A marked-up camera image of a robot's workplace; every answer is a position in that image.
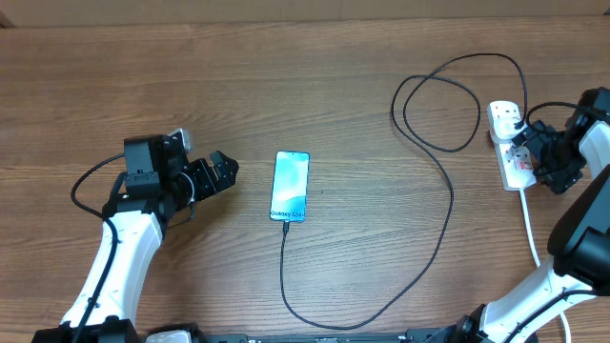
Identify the blue screen Galaxy smartphone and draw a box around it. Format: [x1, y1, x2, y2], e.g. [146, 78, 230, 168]
[270, 151, 311, 222]

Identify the black USB charging cable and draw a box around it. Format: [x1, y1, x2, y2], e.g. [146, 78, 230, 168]
[278, 52, 529, 332]

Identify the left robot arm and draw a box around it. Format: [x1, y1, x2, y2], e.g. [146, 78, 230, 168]
[33, 129, 239, 342]

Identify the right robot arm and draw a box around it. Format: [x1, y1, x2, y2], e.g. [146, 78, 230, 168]
[429, 87, 609, 342]

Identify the white charger plug adapter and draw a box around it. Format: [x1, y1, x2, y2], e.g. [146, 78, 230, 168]
[490, 117, 524, 144]

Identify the white power strip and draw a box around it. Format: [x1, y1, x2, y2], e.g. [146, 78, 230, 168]
[486, 100, 536, 192]

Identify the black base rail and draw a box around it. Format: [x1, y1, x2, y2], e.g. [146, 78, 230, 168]
[143, 327, 454, 343]

